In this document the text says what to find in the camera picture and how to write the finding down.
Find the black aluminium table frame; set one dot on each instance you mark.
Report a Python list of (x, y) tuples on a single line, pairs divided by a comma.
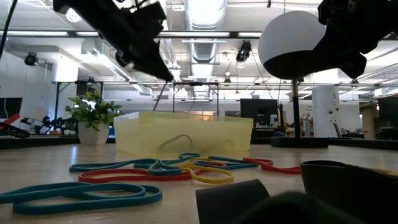
[(357, 143)]

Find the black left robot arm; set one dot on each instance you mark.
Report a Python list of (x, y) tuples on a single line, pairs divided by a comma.
[(87, 15)]

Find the black wide rubber band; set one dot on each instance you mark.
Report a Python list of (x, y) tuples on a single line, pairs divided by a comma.
[(348, 193)]

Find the black rubber strip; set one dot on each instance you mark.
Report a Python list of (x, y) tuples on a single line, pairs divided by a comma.
[(230, 202)]

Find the black monitor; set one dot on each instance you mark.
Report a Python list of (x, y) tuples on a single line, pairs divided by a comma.
[(11, 107), (258, 112), (388, 112)]

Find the black spotlight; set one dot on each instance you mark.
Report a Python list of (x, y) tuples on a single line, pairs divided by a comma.
[(31, 59), (244, 51)]

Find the grey office chair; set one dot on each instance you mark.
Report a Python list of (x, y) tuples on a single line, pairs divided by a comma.
[(337, 129)]

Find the black metal workstation frame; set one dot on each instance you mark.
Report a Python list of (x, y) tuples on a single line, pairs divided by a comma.
[(196, 83)]

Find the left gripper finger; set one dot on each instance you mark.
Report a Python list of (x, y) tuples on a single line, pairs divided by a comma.
[(157, 67)]

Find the white globe table lamp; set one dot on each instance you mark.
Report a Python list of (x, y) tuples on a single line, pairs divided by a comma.
[(286, 34)]

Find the yellow translucent plastic bin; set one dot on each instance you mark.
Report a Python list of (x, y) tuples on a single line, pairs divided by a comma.
[(186, 127)]

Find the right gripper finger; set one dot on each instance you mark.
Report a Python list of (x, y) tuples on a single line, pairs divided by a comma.
[(354, 65)]

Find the black robot arm in room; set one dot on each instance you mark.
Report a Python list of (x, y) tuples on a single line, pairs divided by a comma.
[(49, 121)]

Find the red and black device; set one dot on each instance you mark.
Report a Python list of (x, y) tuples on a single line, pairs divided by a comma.
[(9, 119)]

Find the black bar with light strips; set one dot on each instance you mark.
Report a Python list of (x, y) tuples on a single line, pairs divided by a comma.
[(234, 34)]

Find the white column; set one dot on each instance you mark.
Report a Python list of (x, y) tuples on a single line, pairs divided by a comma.
[(323, 109)]

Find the green plant in white pot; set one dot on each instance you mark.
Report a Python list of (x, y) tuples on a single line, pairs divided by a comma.
[(93, 112)]

